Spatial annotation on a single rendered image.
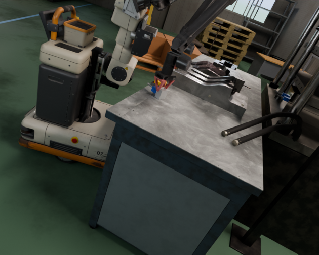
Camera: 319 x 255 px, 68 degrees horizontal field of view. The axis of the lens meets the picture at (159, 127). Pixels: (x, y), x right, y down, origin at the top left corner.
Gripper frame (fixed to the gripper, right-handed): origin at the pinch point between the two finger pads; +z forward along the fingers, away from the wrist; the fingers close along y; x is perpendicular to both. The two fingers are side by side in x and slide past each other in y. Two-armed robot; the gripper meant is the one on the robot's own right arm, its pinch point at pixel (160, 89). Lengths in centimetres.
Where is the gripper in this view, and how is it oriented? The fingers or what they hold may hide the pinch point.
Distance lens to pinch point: 129.4
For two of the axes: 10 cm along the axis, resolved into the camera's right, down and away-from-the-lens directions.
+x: -6.8, -5.4, 4.9
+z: -3.0, 8.2, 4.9
